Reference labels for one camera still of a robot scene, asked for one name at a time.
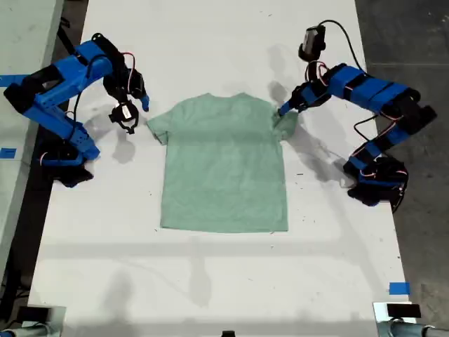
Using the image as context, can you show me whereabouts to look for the pale green T-shirt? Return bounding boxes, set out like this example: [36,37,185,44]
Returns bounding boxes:
[145,92,300,234]

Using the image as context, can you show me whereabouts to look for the black stand leg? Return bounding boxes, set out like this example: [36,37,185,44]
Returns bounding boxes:
[55,15,78,57]

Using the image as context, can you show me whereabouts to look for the pale side table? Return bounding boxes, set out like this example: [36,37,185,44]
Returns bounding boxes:
[0,0,66,282]

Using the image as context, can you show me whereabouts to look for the long blue tape strip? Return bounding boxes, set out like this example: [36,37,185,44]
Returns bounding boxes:
[0,74,29,87]

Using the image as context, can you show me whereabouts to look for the square blue tape piece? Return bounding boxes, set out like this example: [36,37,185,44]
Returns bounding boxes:
[389,282,411,296]

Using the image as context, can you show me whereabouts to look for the silver metal plate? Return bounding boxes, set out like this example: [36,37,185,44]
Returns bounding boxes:
[20,305,67,337]
[372,301,418,337]

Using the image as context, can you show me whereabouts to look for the small black box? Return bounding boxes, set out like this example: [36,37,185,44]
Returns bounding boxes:
[387,303,422,319]
[17,306,51,322]

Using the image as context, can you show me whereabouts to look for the grey tube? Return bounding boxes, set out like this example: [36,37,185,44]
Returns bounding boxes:
[0,324,53,337]
[389,321,449,337]

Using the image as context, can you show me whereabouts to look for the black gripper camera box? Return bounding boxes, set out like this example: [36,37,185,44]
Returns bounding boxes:
[107,100,140,135]
[297,26,328,63]

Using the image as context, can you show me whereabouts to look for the black camera cable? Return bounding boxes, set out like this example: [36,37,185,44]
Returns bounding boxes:
[65,55,95,119]
[319,20,384,142]

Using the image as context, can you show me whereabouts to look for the black arm base cable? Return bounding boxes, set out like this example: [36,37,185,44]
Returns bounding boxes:
[390,171,410,214]

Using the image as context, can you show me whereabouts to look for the black floor cable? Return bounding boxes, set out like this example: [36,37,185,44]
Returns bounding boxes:
[0,286,33,322]

